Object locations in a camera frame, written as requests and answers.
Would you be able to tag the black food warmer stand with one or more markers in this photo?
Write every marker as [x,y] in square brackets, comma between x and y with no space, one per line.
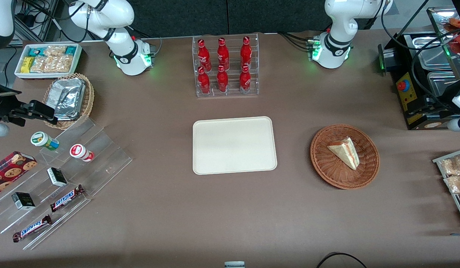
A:
[405,56]

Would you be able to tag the steel food pan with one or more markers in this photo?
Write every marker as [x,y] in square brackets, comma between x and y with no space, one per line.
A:
[434,56]
[440,82]

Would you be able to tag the tan wicker basket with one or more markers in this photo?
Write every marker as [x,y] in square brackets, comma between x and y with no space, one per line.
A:
[89,100]

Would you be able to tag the clear bag of crackers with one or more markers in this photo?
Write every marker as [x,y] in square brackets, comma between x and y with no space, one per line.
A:
[55,50]
[39,64]
[59,64]

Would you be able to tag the white plastic snack bin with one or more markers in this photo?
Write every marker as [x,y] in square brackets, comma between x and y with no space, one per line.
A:
[18,72]

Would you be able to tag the snickers chocolate bar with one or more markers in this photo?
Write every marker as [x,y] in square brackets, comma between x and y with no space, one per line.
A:
[32,228]
[66,198]

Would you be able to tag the clear acrylic bottle rack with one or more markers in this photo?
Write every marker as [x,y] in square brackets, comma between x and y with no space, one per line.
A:
[232,93]

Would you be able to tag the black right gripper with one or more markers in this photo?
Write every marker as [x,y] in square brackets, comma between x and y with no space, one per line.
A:
[3,105]

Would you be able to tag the red emergency stop button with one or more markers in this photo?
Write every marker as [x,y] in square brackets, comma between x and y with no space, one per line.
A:
[403,86]

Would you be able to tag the teal snack packet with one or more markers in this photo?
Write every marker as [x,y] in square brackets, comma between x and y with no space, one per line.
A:
[37,51]
[70,50]

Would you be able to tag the red cola bottle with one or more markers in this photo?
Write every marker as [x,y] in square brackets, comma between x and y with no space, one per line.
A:
[203,82]
[246,53]
[222,81]
[223,55]
[245,80]
[203,56]

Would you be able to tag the small black carton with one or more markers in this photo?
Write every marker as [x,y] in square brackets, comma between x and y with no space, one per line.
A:
[23,201]
[57,176]

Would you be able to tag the clear acrylic stepped stand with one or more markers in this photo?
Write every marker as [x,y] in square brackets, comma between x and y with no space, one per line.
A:
[103,160]

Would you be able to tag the brown round wicker basket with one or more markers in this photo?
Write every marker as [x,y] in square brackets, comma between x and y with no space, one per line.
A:
[338,176]

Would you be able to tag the red cookie box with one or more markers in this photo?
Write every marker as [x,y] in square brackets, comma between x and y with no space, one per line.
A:
[10,171]

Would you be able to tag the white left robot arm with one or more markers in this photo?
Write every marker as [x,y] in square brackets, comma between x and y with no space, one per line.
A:
[336,22]

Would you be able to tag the green lid yogurt cup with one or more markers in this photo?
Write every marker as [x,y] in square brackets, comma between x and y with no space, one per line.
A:
[42,139]

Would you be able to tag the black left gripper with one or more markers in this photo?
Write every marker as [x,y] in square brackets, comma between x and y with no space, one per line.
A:
[446,96]

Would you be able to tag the grey white capped object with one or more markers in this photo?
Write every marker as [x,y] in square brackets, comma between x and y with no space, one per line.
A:
[234,265]

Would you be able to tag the triangular sandwich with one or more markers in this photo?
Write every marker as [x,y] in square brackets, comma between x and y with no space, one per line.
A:
[345,152]

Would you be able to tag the cream rectangular plastic tray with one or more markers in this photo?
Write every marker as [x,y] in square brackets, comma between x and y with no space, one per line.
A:
[233,145]

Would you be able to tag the silver foil packet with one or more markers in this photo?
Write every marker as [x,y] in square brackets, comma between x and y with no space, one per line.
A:
[68,96]

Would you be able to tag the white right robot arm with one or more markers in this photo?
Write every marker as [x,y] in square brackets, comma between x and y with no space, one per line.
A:
[118,41]

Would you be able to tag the grey metal snack tray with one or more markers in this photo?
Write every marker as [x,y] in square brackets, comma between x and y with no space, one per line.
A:
[438,160]

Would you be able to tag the yellow snack packet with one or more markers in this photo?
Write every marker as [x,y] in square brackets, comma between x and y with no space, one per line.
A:
[27,64]

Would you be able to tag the red lid yogurt cup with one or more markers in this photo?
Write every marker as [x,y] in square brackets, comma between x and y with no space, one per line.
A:
[79,152]

